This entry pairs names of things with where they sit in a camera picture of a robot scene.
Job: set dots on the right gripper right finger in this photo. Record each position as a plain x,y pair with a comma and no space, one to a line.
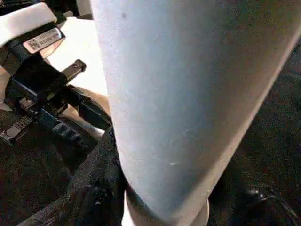
254,212

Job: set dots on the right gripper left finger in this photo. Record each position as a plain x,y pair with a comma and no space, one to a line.
94,188

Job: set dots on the white plastic table top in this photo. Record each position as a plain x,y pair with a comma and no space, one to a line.
87,47

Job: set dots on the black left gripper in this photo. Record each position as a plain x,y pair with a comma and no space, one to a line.
35,89

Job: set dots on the black work mat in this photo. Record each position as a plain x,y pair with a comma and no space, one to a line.
270,141

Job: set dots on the white plastic table leg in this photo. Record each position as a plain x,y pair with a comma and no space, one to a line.
188,106

